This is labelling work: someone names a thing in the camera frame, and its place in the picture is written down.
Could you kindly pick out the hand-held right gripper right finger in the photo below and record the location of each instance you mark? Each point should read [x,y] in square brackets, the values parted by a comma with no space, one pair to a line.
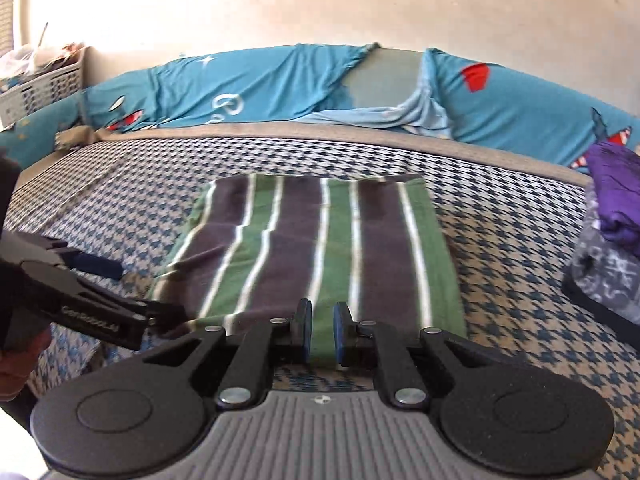
[340,332]

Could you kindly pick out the white mesh curtain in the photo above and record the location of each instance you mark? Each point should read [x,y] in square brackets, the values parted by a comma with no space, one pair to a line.
[5,20]

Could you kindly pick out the light blue cloth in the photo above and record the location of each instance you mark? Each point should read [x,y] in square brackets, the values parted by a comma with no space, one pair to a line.
[415,112]

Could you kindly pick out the grey patterned folded blanket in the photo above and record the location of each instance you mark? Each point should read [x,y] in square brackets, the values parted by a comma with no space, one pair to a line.
[607,270]

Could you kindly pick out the clear plastic bags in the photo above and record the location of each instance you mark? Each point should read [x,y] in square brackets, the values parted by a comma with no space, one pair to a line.
[25,57]

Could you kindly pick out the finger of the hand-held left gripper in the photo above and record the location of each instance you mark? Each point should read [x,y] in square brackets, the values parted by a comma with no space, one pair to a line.
[167,316]
[97,265]

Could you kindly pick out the purple folded blanket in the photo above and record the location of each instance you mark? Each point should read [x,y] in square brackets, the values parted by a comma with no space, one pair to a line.
[617,185]

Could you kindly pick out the teal cover with red patch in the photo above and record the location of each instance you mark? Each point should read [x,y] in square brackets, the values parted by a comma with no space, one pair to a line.
[525,105]

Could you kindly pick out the person's left hand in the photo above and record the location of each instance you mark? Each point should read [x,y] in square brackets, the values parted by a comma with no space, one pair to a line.
[20,370]

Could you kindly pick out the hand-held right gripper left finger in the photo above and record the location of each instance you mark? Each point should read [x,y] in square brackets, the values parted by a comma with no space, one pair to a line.
[304,332]

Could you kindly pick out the black folded cloth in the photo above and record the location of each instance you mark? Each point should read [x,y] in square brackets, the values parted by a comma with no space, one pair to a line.
[595,305]

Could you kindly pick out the white plastic basket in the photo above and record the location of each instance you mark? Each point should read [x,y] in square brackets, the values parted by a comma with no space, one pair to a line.
[45,87]

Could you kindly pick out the green and brown striped t-shirt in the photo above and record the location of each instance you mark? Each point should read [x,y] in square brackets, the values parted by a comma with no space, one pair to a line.
[310,250]

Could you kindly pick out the blue houndstooth bed mat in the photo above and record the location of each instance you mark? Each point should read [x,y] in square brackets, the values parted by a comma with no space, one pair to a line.
[500,240]

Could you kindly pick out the grey-green foam cushion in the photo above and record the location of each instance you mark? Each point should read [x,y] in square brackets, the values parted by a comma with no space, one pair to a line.
[385,75]

